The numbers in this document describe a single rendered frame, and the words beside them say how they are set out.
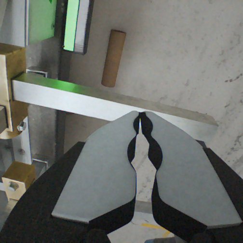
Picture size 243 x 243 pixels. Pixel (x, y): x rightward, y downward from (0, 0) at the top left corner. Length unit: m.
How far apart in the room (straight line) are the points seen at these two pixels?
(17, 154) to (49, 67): 0.41
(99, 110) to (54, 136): 0.26
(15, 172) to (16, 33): 0.32
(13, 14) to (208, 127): 0.47
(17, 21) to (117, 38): 0.58
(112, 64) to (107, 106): 0.79
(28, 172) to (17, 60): 0.24
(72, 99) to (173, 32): 0.90
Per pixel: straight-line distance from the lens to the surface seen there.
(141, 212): 0.44
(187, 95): 1.21
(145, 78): 1.12
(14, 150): 0.72
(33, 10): 0.31
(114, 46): 1.00
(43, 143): 0.53
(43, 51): 0.41
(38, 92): 0.26
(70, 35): 0.38
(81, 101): 0.25
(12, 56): 0.27
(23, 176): 0.42
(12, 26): 0.53
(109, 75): 1.04
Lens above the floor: 1.06
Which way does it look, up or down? 58 degrees down
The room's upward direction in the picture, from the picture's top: 174 degrees counter-clockwise
